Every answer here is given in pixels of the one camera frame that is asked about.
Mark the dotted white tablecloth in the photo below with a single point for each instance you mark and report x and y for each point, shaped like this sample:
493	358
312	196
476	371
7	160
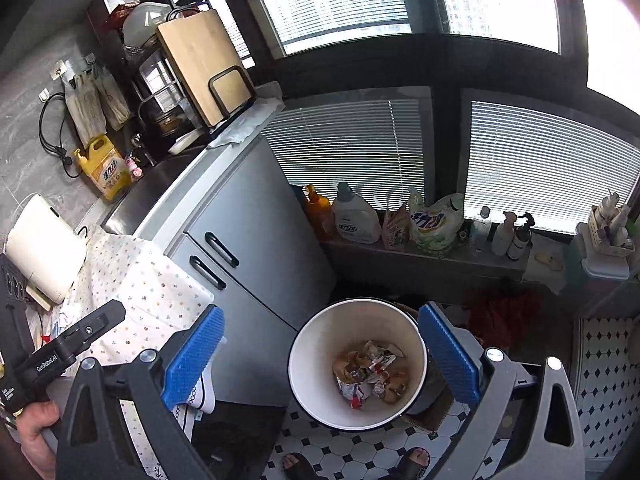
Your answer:
150	290

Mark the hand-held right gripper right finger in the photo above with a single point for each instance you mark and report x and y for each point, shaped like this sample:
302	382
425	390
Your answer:
450	355

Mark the person's right foot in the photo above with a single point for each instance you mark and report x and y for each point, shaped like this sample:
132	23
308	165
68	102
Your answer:
414	465

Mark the person's left foot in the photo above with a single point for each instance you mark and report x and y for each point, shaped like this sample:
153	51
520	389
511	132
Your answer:
300	467

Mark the cream air fryer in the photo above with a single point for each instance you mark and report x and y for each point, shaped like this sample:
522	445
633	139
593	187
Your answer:
45	245

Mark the wall hook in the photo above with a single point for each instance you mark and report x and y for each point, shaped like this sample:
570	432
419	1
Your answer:
44	92
60	69

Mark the white bowl in rack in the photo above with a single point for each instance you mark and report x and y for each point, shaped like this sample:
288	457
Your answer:
142	25

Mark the white plastic stand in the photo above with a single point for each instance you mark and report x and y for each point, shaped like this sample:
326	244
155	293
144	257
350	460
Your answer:
600	267

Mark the green white detergent bag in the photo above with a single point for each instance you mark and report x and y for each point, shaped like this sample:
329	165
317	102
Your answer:
435	225

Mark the white counter cloth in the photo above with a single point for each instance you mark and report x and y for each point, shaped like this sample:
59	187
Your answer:
245	125

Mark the pink refill pouch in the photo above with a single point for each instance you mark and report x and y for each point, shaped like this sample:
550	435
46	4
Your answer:
397	230

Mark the clear plastic wrapper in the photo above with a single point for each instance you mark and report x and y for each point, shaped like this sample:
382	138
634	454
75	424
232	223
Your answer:
62	322

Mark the orange bottle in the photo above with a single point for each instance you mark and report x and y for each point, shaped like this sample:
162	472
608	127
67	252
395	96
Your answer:
320	215

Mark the yellow detergent bottle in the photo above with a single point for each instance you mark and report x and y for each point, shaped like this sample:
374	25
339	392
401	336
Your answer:
107	170

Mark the small pink figure bottle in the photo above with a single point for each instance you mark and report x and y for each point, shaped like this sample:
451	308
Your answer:
135	169

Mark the person's foot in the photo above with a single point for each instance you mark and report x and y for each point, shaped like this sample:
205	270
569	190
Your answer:
414	465
300	467

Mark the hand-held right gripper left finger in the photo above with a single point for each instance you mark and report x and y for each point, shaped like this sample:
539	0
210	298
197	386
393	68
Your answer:
195	355

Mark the wooden cutting board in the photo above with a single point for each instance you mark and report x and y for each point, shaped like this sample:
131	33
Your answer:
200	55

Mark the white toiletry basket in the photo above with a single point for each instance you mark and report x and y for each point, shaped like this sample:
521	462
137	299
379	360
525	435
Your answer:
607	245

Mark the red cloth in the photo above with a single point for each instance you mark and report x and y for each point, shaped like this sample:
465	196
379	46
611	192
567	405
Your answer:
505	315

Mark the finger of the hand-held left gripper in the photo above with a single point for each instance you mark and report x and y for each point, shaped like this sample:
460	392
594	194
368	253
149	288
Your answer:
90	330

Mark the steel pot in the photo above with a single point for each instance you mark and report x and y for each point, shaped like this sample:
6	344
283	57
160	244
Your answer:
170	122

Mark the brown paper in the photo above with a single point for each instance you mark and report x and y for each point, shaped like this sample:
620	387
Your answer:
350	360

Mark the dark pump bottle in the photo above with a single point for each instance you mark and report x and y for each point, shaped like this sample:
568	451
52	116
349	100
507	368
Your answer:
520	242

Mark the white round waste bin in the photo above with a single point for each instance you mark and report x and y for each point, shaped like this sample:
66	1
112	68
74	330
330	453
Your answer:
310	360

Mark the white window blind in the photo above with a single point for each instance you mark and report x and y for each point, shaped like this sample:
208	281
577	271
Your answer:
550	160
350	145

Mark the grey cabinet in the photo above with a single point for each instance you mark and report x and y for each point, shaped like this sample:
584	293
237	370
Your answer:
260	270

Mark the white detergent jug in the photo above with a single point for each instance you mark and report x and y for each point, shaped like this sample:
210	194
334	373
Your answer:
355	220

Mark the clear small bottle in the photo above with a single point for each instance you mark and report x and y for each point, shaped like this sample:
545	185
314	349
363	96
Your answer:
481	230

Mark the person's left hand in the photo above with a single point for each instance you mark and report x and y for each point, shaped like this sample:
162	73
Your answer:
35	430

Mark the steel sink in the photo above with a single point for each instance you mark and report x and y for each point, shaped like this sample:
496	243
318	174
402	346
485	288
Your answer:
145	190

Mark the white pump bottle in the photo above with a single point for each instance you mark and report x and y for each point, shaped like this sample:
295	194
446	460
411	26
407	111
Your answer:
502	237

